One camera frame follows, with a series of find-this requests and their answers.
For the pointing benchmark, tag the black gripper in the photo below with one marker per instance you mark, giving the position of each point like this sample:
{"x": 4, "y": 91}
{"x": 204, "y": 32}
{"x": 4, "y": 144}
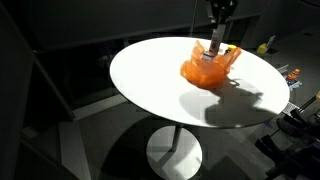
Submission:
{"x": 222, "y": 6}

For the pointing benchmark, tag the white bottle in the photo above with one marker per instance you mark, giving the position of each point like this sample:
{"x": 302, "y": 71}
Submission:
{"x": 216, "y": 41}

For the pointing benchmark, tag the brown bottle yellow cap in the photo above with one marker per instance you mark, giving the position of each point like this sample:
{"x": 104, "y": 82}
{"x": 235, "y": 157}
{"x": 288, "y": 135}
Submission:
{"x": 232, "y": 49}

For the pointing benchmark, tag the orange plastic carrier bag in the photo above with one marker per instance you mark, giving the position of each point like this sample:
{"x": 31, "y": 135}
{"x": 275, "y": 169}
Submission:
{"x": 203, "y": 71}

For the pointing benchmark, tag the orange capped bottle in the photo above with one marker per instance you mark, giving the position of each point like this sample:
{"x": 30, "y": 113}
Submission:
{"x": 292, "y": 75}

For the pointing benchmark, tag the thin grey vertical pole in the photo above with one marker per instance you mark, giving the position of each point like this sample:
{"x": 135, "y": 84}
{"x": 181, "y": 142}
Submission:
{"x": 193, "y": 16}

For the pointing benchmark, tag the yellow box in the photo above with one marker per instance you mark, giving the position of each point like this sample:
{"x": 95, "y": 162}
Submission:
{"x": 262, "y": 49}

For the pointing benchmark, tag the white card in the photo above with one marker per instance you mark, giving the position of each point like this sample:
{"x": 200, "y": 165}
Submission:
{"x": 271, "y": 40}

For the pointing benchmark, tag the blue white packet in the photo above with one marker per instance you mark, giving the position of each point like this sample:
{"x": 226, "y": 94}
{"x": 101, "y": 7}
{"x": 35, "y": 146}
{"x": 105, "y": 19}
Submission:
{"x": 295, "y": 85}

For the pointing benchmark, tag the perforated metal plate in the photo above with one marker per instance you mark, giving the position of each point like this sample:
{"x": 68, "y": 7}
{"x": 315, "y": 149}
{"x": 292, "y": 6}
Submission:
{"x": 290, "y": 108}

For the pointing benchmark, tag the black shoe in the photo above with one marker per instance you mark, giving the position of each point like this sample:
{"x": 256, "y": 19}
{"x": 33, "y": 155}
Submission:
{"x": 270, "y": 148}
{"x": 288, "y": 127}

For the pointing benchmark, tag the white table pedestal base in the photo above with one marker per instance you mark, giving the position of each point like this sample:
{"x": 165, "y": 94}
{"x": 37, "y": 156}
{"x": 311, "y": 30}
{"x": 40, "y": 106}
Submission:
{"x": 173, "y": 156}

